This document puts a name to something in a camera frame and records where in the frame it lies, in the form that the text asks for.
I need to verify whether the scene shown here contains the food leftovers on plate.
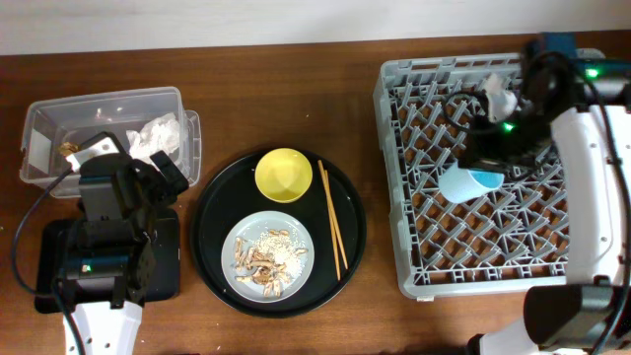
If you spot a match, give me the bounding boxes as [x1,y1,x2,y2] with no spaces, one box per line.
[232,230,310,299]

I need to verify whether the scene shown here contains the clear plastic waste bin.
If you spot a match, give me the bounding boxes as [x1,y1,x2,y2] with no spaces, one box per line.
[20,87,202,188]

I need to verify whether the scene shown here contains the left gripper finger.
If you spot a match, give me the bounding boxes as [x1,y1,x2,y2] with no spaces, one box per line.
[150,151,189,195]
[130,159,158,180]

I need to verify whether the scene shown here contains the blue cup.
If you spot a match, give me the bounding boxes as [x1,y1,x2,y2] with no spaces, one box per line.
[438,164,505,203]

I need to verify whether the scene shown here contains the grey plate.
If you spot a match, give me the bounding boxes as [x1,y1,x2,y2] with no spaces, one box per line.
[221,211,316,304]

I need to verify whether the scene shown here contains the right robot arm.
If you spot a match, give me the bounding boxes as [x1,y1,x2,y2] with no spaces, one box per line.
[458,33,630,354]

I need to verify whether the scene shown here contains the grey dishwasher rack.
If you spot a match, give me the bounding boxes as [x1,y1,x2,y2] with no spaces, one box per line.
[373,53,570,301]

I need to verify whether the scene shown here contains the black rectangular tray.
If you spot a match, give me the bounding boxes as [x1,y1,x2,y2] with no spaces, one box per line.
[35,208,180,314]

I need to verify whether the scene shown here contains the white napkin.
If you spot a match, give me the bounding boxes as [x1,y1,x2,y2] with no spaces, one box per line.
[125,112,180,164]

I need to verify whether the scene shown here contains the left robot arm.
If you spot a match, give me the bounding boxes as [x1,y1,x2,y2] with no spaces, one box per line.
[35,151,188,354]

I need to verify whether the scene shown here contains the yellow bowl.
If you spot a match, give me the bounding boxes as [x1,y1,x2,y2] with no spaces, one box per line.
[254,148,314,203]

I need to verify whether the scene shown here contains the round black serving tray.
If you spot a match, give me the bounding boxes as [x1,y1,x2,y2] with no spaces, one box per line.
[189,149,367,319]

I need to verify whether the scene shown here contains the wooden chopstick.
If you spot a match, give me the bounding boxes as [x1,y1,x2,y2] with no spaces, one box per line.
[321,170,341,282]
[317,160,349,281]

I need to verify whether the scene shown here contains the brown food scrap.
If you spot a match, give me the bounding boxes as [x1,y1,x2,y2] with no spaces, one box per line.
[58,142,80,157]

